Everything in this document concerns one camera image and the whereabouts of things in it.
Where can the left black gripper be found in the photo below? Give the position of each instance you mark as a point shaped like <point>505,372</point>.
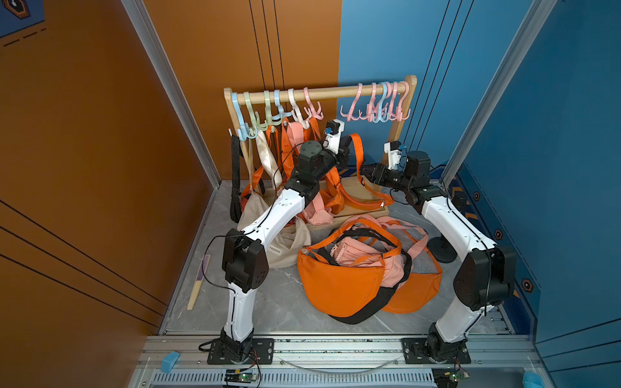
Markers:
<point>340,156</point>

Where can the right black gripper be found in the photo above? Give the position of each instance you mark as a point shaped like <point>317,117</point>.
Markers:
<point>380,168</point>

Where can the black crescent bag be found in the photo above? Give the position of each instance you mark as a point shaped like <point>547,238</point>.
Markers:
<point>368,310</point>

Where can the orange crescent bag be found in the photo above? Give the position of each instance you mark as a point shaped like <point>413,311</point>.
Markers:
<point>335,286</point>
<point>424,279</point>

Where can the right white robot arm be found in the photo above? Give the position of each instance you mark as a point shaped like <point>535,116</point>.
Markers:
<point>486,275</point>

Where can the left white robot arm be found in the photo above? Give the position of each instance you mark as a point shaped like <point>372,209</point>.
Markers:
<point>245,261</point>

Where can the pink hook rightmost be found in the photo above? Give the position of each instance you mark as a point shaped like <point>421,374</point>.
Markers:
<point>403,111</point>

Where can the pink hook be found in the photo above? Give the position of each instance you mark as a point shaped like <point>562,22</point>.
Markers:
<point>403,111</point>
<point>391,92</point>

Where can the light blue hook leftmost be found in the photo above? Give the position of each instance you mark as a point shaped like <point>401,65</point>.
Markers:
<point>244,132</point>

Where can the beige crescent bag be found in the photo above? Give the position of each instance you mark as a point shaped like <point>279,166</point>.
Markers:
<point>286,242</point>

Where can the wooden clothes rack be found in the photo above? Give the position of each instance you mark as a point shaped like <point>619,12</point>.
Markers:
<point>270,108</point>

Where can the circuit board right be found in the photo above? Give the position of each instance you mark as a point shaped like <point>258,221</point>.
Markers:
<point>449,378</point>

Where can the green circuit board left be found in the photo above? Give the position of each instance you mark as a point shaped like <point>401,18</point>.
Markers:
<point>241,378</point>

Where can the blue sponge block left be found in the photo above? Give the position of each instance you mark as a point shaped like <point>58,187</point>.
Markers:
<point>169,362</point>

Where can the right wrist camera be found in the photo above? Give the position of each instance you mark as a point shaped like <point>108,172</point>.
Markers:
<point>393,152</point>

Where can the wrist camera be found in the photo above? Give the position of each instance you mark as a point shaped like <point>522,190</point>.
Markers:
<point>332,133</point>
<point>393,152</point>

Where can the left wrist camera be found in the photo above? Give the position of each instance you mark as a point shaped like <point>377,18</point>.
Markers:
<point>332,133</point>

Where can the black strap bag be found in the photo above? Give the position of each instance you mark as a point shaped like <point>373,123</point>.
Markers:
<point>235,205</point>

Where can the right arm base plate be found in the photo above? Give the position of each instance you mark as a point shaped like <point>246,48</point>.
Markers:
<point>433,350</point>

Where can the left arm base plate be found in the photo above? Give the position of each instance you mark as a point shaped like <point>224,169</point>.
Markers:
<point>228,352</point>

